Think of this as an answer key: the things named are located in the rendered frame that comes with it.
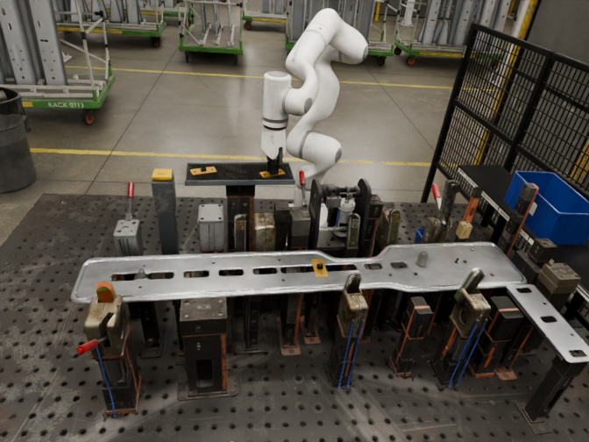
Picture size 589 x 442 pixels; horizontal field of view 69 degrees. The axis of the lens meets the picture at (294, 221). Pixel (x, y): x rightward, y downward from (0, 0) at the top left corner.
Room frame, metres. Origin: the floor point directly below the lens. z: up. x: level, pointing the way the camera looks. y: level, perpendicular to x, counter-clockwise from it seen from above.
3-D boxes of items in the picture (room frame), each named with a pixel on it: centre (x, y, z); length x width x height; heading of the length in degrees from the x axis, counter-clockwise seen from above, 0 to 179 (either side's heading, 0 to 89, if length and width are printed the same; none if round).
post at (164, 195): (1.25, 0.46, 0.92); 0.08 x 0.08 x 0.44; 12
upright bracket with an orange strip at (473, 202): (1.29, -0.61, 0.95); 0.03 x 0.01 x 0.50; 102
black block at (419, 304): (0.91, -0.39, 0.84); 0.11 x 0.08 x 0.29; 12
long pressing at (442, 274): (1.01, -0.07, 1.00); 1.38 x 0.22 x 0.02; 102
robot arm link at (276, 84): (1.31, 0.09, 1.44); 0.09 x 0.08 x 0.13; 64
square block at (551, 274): (1.05, -0.84, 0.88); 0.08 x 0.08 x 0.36; 12
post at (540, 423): (0.78, -0.78, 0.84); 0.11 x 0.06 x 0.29; 12
